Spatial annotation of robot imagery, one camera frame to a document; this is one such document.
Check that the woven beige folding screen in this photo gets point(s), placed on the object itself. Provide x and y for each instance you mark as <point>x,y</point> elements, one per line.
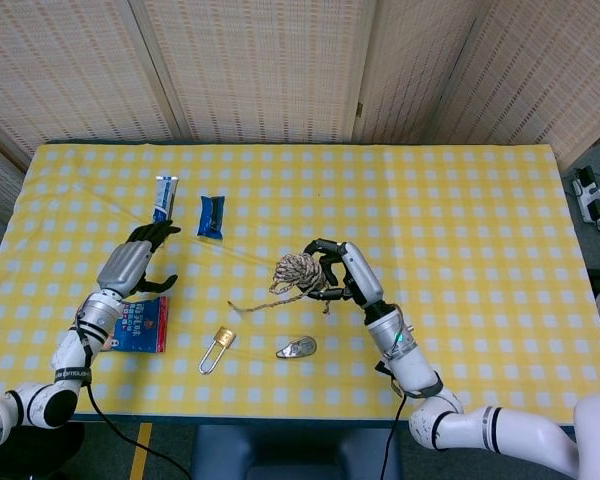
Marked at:
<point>260,65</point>

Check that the red blue snack bag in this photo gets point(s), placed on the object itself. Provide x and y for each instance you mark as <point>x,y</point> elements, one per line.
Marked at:
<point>145,327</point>

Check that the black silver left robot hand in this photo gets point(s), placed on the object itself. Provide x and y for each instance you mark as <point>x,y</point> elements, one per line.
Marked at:
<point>125,265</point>

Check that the brass long-shackle padlock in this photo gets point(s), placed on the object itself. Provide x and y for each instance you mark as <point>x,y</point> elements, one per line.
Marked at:
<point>225,338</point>

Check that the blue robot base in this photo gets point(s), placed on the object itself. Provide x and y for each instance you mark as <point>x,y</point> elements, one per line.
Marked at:
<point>295,452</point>

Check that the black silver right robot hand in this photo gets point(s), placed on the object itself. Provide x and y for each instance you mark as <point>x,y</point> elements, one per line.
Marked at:
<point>362,272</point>

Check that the brass screen hinge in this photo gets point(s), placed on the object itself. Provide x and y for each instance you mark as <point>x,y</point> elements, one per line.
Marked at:
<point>359,109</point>

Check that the blue white toothpaste tube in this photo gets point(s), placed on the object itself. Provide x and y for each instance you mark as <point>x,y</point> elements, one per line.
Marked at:
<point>164,197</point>

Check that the grey correction tape dispenser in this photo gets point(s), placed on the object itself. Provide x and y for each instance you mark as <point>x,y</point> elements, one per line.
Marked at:
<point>297,347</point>

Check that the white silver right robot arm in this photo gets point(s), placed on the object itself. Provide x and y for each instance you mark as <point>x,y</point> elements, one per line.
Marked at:
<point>410,360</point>

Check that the yellow white checkered tablecloth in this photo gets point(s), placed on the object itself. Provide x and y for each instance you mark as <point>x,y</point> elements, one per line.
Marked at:
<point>455,225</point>

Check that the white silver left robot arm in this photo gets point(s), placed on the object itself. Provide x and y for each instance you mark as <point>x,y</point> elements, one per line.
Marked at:
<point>72,350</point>

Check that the yellow floor tape strip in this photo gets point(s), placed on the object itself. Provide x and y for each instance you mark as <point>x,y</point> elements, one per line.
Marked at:
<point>141,450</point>

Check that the small blue foil packet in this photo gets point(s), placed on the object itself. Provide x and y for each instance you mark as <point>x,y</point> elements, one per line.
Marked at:
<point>211,217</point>

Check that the white power strip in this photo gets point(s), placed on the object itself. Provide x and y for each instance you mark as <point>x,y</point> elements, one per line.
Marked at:
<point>589,197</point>

